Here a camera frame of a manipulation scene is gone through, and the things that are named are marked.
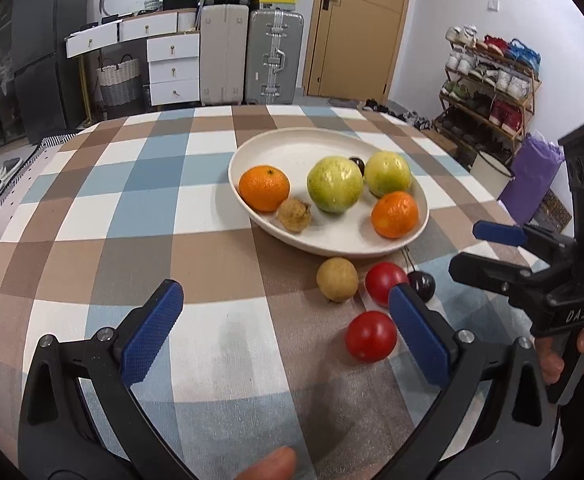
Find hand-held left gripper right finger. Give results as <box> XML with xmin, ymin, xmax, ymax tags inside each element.
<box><xmin>372</xmin><ymin>282</ymin><xmax>556</xmax><ymax>480</ymax></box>

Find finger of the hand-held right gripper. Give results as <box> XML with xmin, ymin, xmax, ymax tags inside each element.
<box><xmin>448</xmin><ymin>251</ymin><xmax>535</xmax><ymax>298</ymax></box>
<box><xmin>472</xmin><ymin>220</ymin><xmax>578</xmax><ymax>267</ymax></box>

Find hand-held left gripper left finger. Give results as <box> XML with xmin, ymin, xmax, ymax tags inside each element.
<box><xmin>18</xmin><ymin>280</ymin><xmax>199</xmax><ymax>480</ymax></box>

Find orange tangerine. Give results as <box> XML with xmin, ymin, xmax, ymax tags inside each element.
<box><xmin>370</xmin><ymin>191</ymin><xmax>420</xmax><ymax>240</ymax></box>
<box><xmin>238</xmin><ymin>165</ymin><xmax>291</xmax><ymax>213</ymax></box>

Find yellow-green guava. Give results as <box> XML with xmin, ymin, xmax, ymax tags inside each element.
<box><xmin>306</xmin><ymin>156</ymin><xmax>365</xmax><ymax>214</ymax></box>
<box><xmin>364</xmin><ymin>151</ymin><xmax>413</xmax><ymax>198</ymax></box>

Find wrinkled brown small fruit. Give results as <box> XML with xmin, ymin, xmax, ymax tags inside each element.
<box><xmin>277</xmin><ymin>198</ymin><xmax>313</xmax><ymax>234</ymax></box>

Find cream round plate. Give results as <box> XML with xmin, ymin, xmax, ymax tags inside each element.
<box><xmin>228</xmin><ymin>128</ymin><xmax>430</xmax><ymax>259</ymax></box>

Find person's right hand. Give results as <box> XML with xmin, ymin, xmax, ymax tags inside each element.
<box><xmin>534</xmin><ymin>322</ymin><xmax>584</xmax><ymax>387</ymax></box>

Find person's left hand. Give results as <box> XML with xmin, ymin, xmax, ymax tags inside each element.
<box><xmin>233</xmin><ymin>446</ymin><xmax>299</xmax><ymax>480</ymax></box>

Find red tomato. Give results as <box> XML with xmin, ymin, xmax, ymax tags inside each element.
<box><xmin>344</xmin><ymin>310</ymin><xmax>398</xmax><ymax>364</ymax></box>
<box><xmin>365</xmin><ymin>261</ymin><xmax>411</xmax><ymax>308</ymax></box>

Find dark cherry with stem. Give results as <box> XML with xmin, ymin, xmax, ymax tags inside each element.
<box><xmin>401</xmin><ymin>247</ymin><xmax>437</xmax><ymax>304</ymax></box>

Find patterned doormat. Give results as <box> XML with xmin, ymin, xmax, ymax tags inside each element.
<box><xmin>532</xmin><ymin>189</ymin><xmax>572</xmax><ymax>231</ymax></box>

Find white enamel bucket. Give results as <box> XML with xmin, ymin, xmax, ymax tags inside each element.
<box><xmin>469</xmin><ymin>149</ymin><xmax>515</xmax><ymax>198</ymax></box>

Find purple bag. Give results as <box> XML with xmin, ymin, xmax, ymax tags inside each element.
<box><xmin>499</xmin><ymin>131</ymin><xmax>567</xmax><ymax>223</ymax></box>

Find smooth tan longan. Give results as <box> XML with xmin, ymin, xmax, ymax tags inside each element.
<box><xmin>316</xmin><ymin>257</ymin><xmax>360</xmax><ymax>304</ymax></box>

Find brown cardboard box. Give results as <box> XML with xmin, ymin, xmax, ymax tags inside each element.
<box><xmin>422</xmin><ymin>130</ymin><xmax>460</xmax><ymax>158</ymax></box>

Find wooden shoe rack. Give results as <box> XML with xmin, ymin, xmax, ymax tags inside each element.
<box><xmin>434</xmin><ymin>40</ymin><xmax>542</xmax><ymax>161</ymax></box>

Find rows of shoes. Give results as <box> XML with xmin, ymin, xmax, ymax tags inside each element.
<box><xmin>444</xmin><ymin>25</ymin><xmax>542</xmax><ymax>156</ymax></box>

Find pile of floor shoes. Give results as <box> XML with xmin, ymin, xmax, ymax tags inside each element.
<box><xmin>362</xmin><ymin>99</ymin><xmax>433</xmax><ymax>131</ymax></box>

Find dotted floor mat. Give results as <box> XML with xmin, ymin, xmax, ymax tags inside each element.
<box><xmin>0</xmin><ymin>130</ymin><xmax>80</xmax><ymax>226</ymax></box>

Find wooden door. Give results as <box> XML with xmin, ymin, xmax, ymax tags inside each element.
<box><xmin>302</xmin><ymin>0</ymin><xmax>415</xmax><ymax>101</ymax></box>

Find woven laundry basket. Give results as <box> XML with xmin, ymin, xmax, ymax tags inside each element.
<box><xmin>96</xmin><ymin>55</ymin><xmax>143</xmax><ymax>107</ymax></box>

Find white dresser with drawers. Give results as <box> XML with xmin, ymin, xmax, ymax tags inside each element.
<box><xmin>65</xmin><ymin>8</ymin><xmax>203</xmax><ymax>107</ymax></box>

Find silver suitcase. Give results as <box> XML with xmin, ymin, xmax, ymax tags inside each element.
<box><xmin>244</xmin><ymin>8</ymin><xmax>305</xmax><ymax>106</ymax></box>

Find beige suitcase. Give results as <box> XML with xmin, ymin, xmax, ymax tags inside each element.
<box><xmin>199</xmin><ymin>4</ymin><xmax>250</xmax><ymax>107</ymax></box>

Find dark grey fridge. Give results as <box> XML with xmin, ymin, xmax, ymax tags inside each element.
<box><xmin>11</xmin><ymin>0</ymin><xmax>93</xmax><ymax>146</ymax></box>

